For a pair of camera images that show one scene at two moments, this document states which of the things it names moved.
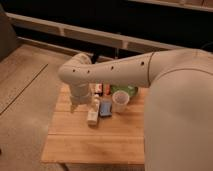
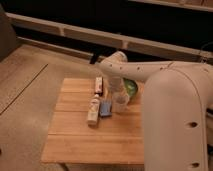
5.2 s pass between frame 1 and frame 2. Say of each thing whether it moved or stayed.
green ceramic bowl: stayed
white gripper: moved
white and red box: stayed
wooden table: stayed
